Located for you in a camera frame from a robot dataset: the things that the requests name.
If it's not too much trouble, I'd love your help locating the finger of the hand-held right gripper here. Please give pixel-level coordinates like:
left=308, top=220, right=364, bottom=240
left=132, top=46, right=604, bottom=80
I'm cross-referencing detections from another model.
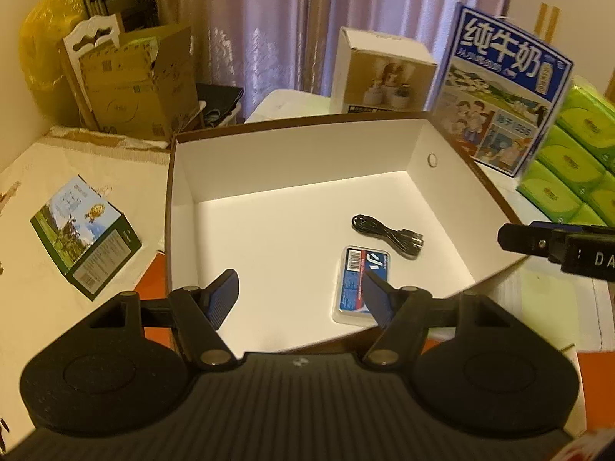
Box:
left=497, top=221, right=577, bottom=264

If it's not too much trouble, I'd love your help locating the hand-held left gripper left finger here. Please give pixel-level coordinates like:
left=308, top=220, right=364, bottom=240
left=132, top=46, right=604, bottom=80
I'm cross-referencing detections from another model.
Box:
left=89, top=269, right=241, bottom=370

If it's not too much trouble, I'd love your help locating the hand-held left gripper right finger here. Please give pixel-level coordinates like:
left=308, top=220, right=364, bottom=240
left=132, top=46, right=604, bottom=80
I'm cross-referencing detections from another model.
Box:
left=362, top=269, right=515, bottom=370

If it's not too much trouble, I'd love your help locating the blue label plastic card case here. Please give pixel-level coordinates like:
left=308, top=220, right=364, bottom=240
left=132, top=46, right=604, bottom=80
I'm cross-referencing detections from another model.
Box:
left=331, top=246, right=392, bottom=327

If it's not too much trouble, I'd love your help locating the large brown cardboard box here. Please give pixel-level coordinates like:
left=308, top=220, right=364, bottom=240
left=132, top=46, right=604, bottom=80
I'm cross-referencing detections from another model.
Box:
left=164, top=111, right=532, bottom=351

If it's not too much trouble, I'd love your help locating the white foam sheet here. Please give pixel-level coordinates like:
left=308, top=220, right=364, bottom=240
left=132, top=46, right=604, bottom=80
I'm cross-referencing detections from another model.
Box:
left=490, top=254, right=611, bottom=351

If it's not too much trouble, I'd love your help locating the red printed cardboard sheet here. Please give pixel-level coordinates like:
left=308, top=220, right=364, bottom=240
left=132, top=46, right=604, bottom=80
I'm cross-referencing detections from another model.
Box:
left=127, top=250, right=615, bottom=461

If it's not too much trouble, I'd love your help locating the stack of green tissue packs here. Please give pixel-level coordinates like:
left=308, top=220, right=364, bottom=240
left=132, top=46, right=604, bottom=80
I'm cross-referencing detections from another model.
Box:
left=516, top=74, right=615, bottom=226

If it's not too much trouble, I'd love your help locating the blue milk carton box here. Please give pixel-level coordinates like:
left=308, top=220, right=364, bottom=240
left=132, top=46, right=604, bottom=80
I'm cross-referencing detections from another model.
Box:
left=430, top=2, right=575, bottom=178

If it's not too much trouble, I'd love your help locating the green milk carton box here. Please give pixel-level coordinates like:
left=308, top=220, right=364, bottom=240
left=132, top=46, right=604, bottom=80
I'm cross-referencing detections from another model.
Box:
left=30, top=176, right=142, bottom=302

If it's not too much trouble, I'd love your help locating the black bag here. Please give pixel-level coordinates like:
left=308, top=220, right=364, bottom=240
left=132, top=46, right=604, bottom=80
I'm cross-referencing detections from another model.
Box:
left=196, top=83, right=243, bottom=128

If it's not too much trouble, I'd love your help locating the white storage container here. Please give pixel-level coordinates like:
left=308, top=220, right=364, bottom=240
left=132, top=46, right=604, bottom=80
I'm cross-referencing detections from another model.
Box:
left=244, top=89, right=337, bottom=123

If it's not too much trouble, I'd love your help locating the white product box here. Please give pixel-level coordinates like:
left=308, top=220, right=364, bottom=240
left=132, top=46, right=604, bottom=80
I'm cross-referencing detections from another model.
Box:
left=329, top=26, right=438, bottom=115

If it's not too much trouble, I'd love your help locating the pale pink curtain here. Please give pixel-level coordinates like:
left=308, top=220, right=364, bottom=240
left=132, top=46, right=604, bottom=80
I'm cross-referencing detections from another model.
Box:
left=149, top=0, right=517, bottom=121

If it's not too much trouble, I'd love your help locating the yellow plastic bag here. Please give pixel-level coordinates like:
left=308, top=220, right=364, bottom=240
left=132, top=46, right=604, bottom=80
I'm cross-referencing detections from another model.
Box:
left=18, top=0, right=90, bottom=128

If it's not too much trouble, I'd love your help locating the black usb cable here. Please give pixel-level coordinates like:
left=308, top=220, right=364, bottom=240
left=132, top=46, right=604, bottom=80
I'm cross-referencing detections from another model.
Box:
left=351, top=214, right=426, bottom=260

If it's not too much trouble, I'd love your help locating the cardboard box with white handle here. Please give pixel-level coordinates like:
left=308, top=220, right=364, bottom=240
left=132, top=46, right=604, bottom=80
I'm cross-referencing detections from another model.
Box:
left=58, top=13, right=200, bottom=142

